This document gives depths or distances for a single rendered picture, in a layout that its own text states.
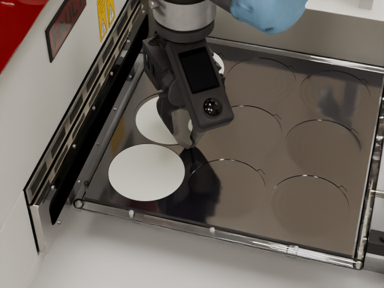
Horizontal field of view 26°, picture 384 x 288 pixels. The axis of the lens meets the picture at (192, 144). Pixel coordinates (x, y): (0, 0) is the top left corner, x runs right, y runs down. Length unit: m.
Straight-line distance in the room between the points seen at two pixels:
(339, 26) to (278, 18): 0.44
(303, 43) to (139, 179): 0.37
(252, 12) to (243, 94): 0.38
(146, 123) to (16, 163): 0.26
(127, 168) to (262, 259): 0.21
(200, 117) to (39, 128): 0.19
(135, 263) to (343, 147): 0.32
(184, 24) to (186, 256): 0.32
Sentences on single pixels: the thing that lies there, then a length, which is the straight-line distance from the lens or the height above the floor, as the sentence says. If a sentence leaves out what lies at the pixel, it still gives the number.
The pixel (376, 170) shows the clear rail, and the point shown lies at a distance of 1.12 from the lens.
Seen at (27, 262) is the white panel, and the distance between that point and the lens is 1.07.
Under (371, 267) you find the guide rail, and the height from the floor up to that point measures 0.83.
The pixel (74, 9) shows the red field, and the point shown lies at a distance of 1.04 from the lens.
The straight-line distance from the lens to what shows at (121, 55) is 1.22.
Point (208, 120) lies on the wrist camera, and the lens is 0.96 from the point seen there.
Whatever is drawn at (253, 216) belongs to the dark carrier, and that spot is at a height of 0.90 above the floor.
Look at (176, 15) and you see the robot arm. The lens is 0.95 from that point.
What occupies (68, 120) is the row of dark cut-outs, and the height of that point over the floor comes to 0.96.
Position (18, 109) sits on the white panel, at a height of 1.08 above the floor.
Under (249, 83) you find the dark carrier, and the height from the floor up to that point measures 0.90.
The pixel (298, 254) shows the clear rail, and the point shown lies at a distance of 1.02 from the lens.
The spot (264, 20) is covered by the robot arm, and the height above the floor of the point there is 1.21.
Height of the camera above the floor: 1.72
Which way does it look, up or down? 46 degrees down
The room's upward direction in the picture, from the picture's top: straight up
